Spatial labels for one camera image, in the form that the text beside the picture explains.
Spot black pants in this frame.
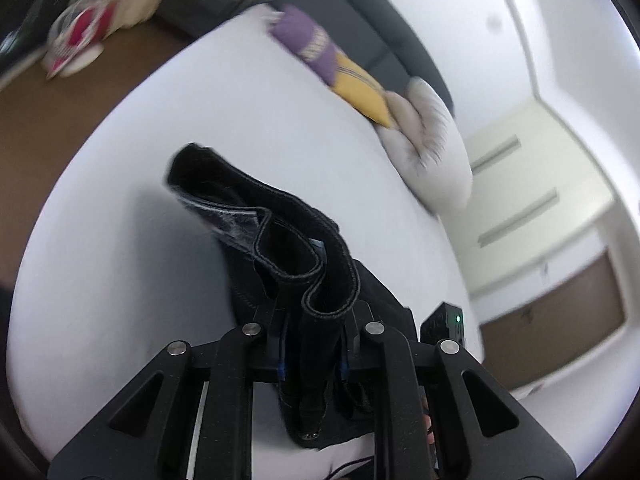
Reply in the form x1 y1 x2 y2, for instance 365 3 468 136
166 142 426 451

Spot purple pillow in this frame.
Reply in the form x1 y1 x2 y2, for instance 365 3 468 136
267 4 341 86

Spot cream wardrobe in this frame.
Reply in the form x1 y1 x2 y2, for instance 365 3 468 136
450 95 631 331

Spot red and white bag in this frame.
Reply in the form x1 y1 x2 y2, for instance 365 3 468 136
42 0 118 78

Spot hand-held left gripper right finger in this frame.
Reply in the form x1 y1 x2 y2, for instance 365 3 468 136
340 302 576 480

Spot person's right hand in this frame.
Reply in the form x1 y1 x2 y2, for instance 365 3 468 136
422 400 437 447

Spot yellow pillow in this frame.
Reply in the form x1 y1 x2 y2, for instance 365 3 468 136
327 52 393 128

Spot grey padded headboard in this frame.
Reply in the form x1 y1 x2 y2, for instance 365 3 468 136
270 0 456 116

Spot white bed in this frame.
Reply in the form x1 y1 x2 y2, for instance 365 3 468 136
5 2 483 480

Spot white pillow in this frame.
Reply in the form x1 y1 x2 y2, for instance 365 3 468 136
375 76 475 216

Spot dark grey nightstand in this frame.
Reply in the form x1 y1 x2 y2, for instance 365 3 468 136
160 0 281 43

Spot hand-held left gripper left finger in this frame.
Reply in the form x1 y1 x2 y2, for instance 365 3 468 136
47 305 291 480

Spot thin black cable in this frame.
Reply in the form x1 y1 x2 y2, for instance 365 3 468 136
327 455 376 478

